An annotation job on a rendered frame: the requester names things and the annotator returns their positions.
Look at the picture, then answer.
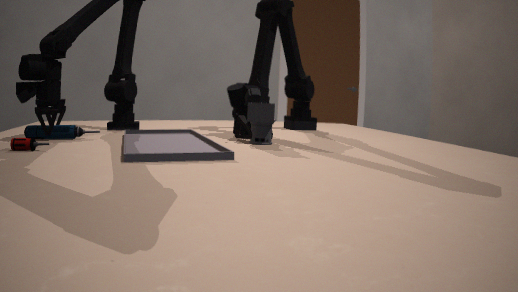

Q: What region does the blue electric screwdriver barrel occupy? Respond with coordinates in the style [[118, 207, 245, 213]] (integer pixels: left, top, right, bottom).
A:
[[24, 125, 100, 139]]

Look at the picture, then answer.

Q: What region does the red hand screwdriver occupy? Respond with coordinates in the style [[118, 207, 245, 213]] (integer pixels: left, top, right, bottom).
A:
[[10, 137, 48, 151]]

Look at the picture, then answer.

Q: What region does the grey metal bracket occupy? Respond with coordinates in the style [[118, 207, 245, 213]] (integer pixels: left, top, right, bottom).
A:
[[247, 102, 276, 123]]

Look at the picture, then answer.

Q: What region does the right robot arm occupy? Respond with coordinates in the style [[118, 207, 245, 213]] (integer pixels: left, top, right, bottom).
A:
[[16, 0, 146, 128]]

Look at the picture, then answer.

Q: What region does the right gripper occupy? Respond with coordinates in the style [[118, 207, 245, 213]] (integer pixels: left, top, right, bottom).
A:
[[35, 80, 66, 136]]

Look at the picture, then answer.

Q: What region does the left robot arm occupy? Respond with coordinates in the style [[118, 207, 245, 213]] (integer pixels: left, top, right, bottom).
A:
[[227, 0, 317, 122]]

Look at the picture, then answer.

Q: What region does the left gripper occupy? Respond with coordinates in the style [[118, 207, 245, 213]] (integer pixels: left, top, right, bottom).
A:
[[233, 113, 252, 139]]

